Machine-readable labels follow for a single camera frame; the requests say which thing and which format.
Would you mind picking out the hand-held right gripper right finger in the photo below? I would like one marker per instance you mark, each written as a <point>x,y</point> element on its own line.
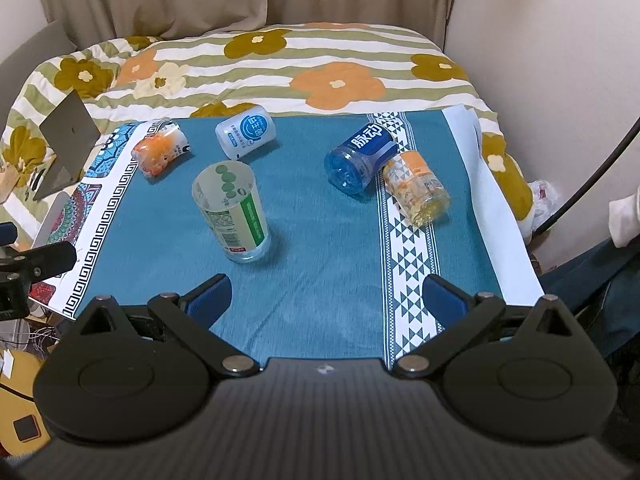
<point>442,300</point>

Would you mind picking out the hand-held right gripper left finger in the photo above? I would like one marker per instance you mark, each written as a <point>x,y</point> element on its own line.
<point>211,301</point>

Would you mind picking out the clear cup with green label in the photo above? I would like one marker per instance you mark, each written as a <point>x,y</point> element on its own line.
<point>235,220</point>

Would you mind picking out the clear cup with orange label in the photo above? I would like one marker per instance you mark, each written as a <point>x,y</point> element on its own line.
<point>417,187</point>

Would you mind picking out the orange fish print cup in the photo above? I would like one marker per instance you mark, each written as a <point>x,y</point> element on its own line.
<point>160,152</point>

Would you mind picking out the blue translucent cup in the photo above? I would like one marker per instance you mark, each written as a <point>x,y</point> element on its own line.
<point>357,157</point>

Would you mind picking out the white cup with blue label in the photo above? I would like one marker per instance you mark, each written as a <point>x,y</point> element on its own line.
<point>246,132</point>

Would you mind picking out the teal patterned tablecloth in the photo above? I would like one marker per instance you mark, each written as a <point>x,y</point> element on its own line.
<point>320,260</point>

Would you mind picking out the crumpled plastic bag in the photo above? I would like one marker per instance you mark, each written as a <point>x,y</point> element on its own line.
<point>545,200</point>

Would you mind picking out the dark blue clothing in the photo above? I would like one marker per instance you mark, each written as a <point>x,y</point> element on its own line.
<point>595,285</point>

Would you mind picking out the white cloth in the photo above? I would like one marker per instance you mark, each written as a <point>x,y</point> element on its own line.
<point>625,220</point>

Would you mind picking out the grey laptop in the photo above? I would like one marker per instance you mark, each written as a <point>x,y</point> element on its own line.
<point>67,132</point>

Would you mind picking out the floral striped blanket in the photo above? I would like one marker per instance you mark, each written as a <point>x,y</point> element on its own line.
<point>280,75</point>

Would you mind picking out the grey headboard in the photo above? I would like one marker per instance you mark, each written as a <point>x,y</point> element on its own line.
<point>30,55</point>

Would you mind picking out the black clamp mount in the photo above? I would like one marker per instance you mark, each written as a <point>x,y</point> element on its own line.
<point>30,270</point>

